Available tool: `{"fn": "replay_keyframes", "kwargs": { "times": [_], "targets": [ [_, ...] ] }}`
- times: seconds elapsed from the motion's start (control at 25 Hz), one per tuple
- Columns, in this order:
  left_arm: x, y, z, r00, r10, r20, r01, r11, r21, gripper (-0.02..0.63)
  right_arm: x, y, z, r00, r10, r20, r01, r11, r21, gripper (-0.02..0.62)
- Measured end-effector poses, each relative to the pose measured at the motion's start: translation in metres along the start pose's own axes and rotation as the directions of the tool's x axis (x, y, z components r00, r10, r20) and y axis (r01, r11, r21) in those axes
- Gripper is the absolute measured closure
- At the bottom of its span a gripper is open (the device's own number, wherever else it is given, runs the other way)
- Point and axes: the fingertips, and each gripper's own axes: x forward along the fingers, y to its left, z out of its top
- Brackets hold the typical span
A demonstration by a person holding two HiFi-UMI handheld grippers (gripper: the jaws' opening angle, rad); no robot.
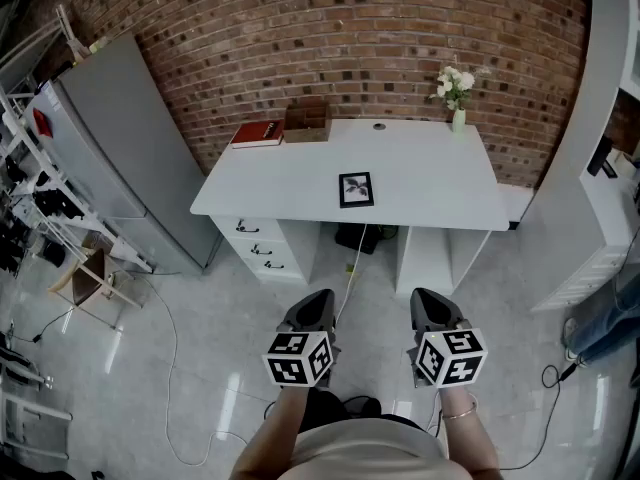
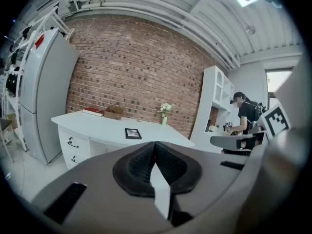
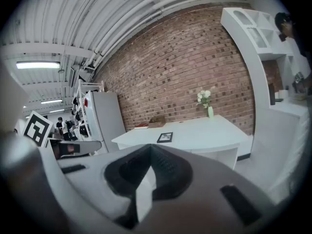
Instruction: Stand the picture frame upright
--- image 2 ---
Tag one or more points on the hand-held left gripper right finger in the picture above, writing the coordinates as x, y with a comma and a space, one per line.
207, 174

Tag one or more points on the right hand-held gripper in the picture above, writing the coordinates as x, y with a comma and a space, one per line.
275, 121

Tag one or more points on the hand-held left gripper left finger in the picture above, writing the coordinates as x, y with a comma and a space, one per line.
102, 179

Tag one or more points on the black picture frame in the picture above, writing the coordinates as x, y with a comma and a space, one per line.
133, 133

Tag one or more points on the white desk drawer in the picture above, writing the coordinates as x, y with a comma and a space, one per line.
75, 140
78, 158

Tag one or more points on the white cabinet with shelves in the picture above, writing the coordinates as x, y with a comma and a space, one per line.
207, 94

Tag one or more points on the white desk with drawers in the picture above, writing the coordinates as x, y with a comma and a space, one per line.
107, 128

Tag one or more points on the green vase with white flowers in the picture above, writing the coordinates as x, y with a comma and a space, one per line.
165, 121

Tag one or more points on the brown wooden box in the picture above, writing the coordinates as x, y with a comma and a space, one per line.
113, 112

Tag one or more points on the red book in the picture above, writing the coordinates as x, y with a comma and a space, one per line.
92, 111

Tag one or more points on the window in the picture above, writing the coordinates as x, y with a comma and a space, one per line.
275, 82

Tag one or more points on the grey refrigerator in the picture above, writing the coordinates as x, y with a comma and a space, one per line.
48, 94

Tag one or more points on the cardboard box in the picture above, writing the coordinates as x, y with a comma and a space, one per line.
12, 121

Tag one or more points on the white ceiling pipe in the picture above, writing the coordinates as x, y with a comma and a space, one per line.
170, 18
151, 2

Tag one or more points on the white shelf rack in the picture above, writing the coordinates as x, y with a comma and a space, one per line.
20, 57

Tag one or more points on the red tag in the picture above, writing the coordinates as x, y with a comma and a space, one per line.
39, 41

